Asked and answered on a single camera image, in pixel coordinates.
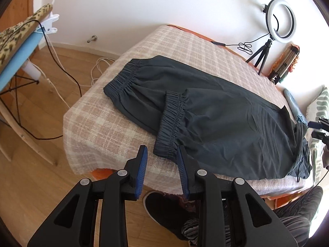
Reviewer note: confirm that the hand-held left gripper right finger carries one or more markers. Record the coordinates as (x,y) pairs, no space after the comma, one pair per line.
(183,175)

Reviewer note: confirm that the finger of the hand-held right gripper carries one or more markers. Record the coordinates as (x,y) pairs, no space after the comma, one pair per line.
(320,135)
(314,124)

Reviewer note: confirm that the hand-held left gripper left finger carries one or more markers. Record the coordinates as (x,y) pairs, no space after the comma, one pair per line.
(142,169)

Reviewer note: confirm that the dark grey pants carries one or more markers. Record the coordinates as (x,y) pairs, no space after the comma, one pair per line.
(218,118)

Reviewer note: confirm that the green patterned pillow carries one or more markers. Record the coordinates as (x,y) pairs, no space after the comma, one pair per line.
(321,105)

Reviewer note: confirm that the person's black shoe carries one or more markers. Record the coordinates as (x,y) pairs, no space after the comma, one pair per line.
(164,211)

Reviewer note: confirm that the black tripod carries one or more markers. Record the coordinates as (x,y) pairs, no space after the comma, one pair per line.
(267,45)

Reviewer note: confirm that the person's striped trouser leg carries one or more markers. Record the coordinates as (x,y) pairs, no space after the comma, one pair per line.
(295,226)

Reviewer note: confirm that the metal door stopper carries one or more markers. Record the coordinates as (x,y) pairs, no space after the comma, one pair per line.
(93,38)

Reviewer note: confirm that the white clamp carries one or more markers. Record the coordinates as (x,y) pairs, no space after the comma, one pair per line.
(50,20)

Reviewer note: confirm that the leopard print cloth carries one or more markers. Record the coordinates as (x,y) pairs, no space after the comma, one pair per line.
(15,36)

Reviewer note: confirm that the wooden door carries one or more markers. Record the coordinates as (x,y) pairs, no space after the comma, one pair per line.
(23,2)

